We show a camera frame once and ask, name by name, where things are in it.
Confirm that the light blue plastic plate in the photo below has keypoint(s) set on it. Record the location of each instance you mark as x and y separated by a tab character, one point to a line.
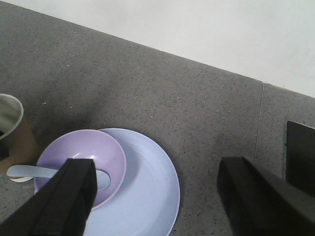
147	202

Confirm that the black induction cooktop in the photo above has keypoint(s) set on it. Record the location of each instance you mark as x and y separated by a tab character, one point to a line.
300	157

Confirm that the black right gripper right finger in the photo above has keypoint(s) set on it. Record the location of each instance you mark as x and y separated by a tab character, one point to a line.
258	203

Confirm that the purple plastic bowl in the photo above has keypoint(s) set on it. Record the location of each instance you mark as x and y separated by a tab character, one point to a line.
106	152

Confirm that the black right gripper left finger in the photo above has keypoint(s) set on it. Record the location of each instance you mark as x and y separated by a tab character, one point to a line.
61	207

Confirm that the brown paper cup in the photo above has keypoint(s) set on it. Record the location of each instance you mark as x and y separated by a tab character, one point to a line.
18	145

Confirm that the light blue plastic spoon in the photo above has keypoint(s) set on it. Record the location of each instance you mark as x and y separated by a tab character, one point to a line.
103	178

